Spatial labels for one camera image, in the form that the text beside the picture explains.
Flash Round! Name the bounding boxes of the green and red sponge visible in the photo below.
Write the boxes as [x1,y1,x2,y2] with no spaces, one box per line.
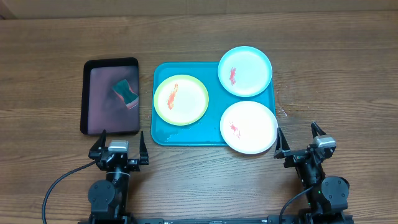
[113,79,139,109]

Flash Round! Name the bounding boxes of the white pink plate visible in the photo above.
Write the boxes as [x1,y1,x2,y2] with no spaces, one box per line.
[220,101,279,154]

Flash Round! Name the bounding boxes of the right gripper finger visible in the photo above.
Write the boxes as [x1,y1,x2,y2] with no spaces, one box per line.
[275,128,290,153]
[311,122,326,138]

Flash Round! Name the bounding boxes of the teal plastic serving tray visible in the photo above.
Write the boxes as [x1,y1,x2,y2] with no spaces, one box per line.
[150,62,277,147]

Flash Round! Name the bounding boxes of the yellow-green plate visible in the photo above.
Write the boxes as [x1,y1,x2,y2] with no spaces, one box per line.
[154,75,209,126]

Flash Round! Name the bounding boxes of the black rectangular tray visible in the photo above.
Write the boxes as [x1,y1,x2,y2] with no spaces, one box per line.
[80,57,140,135]

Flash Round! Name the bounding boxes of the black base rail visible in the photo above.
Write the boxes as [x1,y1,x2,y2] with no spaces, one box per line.
[77,214,354,224]

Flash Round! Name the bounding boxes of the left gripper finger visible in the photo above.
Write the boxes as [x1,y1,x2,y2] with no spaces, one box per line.
[139,131,148,159]
[90,129,106,152]

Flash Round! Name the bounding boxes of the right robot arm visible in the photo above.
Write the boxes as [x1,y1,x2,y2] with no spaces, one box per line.
[274,122,354,224]

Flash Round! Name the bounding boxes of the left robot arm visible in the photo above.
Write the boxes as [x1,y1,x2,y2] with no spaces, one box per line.
[88,131,149,223]

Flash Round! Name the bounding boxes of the light blue plate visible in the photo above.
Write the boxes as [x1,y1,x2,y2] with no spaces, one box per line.
[218,46,272,97]

